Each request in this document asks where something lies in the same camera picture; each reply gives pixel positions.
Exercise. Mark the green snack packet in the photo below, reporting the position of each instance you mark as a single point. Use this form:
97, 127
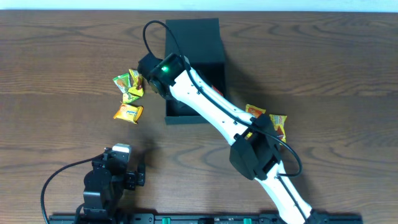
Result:
123, 82

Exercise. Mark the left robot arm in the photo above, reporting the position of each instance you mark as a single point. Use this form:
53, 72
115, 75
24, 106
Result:
105, 184

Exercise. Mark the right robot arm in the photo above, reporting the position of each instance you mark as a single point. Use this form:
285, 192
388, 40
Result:
255, 147

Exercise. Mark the dark green open box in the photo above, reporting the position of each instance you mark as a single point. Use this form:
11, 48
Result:
201, 43

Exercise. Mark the yellow-green chocolate snack packet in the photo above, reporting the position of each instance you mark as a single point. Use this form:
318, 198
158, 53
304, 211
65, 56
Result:
136, 83

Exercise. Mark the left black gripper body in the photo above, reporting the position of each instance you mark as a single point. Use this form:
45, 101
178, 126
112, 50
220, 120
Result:
131, 180

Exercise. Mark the yellow Apollo chocolate packet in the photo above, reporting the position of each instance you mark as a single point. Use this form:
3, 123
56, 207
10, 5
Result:
278, 122

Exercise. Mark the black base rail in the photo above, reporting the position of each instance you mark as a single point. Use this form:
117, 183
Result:
267, 218

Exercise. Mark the yellow orange snack packet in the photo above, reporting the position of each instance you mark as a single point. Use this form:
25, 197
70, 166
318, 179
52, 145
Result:
254, 110

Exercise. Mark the orange biscuit packet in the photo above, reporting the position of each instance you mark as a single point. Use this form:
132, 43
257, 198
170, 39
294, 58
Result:
129, 113

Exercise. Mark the red chips can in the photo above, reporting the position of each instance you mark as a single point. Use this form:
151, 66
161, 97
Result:
217, 90

